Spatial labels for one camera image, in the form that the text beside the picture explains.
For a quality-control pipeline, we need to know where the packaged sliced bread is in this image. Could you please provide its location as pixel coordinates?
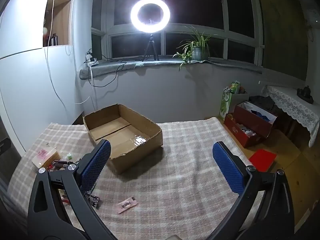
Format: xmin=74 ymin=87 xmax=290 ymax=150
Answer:
xmin=32 ymin=146 xmax=61 ymax=169

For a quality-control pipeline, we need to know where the white cable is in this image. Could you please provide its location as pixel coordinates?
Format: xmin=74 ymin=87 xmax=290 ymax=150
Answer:
xmin=44 ymin=0 xmax=94 ymax=105

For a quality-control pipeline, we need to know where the dark figurine on table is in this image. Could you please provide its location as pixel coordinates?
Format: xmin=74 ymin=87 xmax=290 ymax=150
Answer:
xmin=297 ymin=86 xmax=314 ymax=104

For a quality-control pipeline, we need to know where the black cable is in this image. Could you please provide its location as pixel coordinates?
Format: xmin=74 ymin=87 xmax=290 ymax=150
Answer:
xmin=88 ymin=58 xmax=143 ymax=88

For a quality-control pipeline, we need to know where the white ring light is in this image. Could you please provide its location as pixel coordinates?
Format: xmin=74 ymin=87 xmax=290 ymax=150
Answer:
xmin=130 ymin=0 xmax=171 ymax=34

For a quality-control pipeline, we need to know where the white lace cloth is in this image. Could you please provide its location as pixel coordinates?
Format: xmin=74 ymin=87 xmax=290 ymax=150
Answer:
xmin=262 ymin=85 xmax=319 ymax=148

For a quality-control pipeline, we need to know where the potted spider plant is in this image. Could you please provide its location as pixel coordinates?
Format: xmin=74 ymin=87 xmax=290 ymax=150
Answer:
xmin=172 ymin=25 xmax=217 ymax=70

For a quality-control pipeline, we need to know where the open cardboard box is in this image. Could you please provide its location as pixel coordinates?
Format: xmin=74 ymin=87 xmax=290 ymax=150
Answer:
xmin=83 ymin=104 xmax=163 ymax=174

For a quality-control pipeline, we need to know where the white power strip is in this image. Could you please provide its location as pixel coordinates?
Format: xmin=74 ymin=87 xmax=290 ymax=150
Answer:
xmin=84 ymin=52 xmax=99 ymax=67

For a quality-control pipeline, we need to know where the wooden wall shelf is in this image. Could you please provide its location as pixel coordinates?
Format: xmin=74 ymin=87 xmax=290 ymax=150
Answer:
xmin=43 ymin=0 xmax=72 ymax=47

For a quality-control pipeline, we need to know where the red storage box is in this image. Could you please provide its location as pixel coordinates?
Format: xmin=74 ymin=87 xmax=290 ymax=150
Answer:
xmin=224 ymin=101 xmax=277 ymax=148

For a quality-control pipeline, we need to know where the pink snack sachet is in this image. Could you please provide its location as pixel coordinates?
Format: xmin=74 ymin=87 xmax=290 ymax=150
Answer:
xmin=116 ymin=197 xmax=138 ymax=214

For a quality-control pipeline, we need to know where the red box lid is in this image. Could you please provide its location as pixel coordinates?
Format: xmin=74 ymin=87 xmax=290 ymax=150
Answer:
xmin=249 ymin=149 xmax=277 ymax=172

